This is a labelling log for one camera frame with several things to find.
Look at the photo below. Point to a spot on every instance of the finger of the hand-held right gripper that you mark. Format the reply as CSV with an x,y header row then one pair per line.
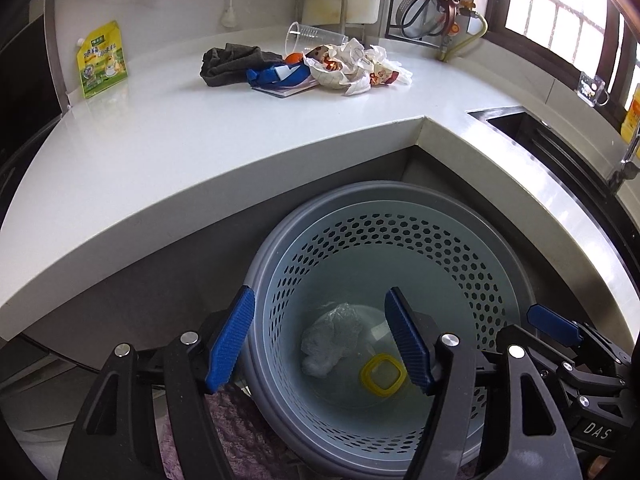
x,y
552,365
550,320

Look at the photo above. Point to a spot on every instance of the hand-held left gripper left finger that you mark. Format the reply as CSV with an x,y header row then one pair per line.
x,y
230,342

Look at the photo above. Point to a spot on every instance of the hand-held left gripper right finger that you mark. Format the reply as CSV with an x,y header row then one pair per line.
x,y
407,342

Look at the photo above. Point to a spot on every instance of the blue-grey perforated trash basket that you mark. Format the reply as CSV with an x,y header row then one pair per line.
x,y
450,240

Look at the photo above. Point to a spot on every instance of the white paper pad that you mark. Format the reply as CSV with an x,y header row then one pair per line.
x,y
290,91

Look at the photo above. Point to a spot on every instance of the red printed snack wrapper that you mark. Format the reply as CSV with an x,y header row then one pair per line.
x,y
382,77

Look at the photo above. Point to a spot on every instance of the blue plastic packet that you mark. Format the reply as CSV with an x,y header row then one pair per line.
x,y
270,76

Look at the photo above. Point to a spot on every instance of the printed paper bowl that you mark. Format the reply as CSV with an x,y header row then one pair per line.
x,y
325,77

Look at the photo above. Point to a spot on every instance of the dark grey cloth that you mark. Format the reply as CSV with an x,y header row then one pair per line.
x,y
225,62

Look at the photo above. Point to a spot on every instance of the orange peel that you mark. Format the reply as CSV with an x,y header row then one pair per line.
x,y
294,57

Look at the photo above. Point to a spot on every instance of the clear plastic cup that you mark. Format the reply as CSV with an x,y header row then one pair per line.
x,y
310,37

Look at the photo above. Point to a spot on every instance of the crumpled clear plastic bag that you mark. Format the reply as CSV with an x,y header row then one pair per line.
x,y
330,340

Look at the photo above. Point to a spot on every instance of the purple floor mat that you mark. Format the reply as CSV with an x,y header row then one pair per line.
x,y
235,425

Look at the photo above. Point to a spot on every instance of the steel faucet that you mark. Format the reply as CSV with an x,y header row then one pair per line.
x,y
620,175

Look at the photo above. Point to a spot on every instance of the steel sink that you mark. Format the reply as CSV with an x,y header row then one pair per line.
x,y
550,145

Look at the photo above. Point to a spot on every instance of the yellow bottle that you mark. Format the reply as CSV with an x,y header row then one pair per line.
x,y
631,120

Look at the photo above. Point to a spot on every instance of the clear plastic holder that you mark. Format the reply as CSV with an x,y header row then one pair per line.
x,y
590,87

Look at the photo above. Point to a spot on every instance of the yellow seasoning pouch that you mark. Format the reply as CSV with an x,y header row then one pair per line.
x,y
102,65

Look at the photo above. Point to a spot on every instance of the dark rimmed pan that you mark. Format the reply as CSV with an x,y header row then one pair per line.
x,y
407,12

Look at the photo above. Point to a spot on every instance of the steel dish rack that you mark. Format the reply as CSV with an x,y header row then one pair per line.
x,y
391,10

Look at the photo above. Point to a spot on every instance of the window with brown frame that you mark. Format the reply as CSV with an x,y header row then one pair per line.
x,y
540,0

